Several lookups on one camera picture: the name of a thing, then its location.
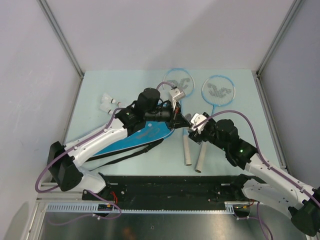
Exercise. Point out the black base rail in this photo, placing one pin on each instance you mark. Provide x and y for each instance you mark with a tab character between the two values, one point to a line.
182	193

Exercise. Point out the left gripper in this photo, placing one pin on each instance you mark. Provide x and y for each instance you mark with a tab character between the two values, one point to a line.
177	120

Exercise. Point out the white shuttlecock tube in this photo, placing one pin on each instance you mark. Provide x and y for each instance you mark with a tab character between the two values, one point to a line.
188	117

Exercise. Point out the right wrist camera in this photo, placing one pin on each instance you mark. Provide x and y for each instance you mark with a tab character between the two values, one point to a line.
197	123

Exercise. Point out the blue badminton racket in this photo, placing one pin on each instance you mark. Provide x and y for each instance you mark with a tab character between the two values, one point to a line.
218	91
182	79

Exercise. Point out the right aluminium frame post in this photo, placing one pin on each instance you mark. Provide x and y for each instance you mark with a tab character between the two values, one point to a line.
280	34

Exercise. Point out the left blue badminton racket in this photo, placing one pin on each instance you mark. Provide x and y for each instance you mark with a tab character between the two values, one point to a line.
182	79

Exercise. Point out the blue sport racket bag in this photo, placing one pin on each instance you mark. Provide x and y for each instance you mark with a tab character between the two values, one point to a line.
140	135

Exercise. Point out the aluminium frame post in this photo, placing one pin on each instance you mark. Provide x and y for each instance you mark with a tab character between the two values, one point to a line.
280	34
50	16

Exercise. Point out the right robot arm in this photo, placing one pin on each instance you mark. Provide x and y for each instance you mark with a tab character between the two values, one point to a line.
281	191

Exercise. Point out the left aluminium frame post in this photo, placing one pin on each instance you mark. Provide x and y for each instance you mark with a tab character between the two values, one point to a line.
50	16

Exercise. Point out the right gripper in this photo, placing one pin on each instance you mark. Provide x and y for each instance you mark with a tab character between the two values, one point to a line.
197	137

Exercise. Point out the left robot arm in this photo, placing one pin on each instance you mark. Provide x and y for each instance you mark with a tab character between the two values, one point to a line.
65	162

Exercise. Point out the right blue badminton racket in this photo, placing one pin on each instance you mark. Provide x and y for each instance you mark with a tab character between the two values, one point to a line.
218	91

